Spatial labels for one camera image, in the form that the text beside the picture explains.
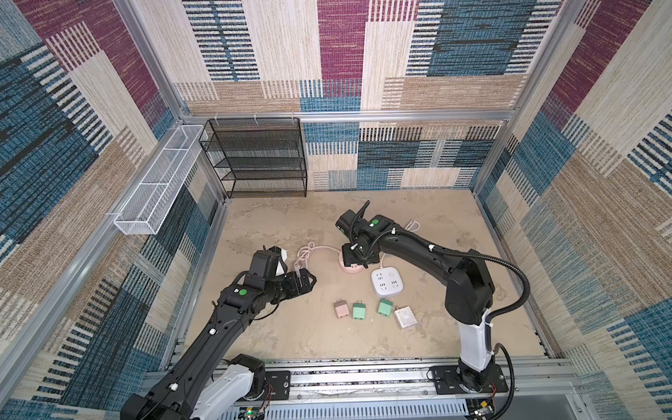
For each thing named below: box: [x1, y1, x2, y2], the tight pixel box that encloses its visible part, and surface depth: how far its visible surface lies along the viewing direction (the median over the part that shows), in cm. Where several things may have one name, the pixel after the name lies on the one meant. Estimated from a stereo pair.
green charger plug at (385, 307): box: [378, 299, 393, 317], surface depth 87 cm
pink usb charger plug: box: [334, 298, 350, 320], surface depth 87 cm
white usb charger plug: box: [393, 305, 418, 330], surface depth 85 cm
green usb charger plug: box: [351, 300, 367, 321], surface depth 87 cm
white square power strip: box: [371, 266, 404, 297], surface depth 93 cm
